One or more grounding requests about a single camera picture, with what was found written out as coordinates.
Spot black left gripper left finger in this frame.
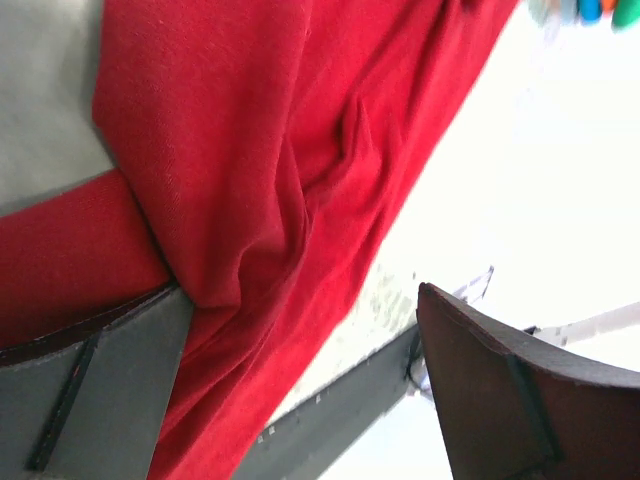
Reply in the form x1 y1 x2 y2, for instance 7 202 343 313
1 284 193 479

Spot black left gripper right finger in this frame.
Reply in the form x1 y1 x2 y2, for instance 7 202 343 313
417 284 639 479

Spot bright red t shirt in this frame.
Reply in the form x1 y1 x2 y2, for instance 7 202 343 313
1 1 515 479

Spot green folded t shirt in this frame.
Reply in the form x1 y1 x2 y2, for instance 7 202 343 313
612 0 640 30

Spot orange folded t shirt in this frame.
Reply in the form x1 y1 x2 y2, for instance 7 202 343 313
600 0 618 14

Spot aluminium frame rail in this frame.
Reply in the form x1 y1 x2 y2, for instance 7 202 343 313
524 302 640 348

